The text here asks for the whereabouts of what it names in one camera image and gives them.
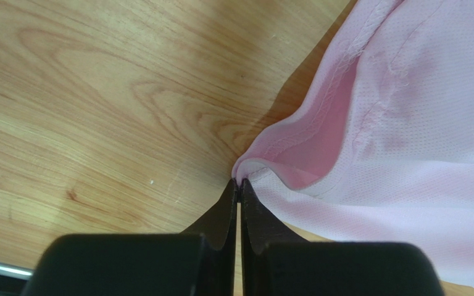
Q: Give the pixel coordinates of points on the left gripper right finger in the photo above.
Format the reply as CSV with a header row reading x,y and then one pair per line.
x,y
278,261

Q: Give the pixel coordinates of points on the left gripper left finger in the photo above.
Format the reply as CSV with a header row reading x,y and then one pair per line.
x,y
197,261

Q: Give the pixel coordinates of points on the pink t shirt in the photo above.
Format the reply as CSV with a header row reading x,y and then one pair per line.
x,y
382,147

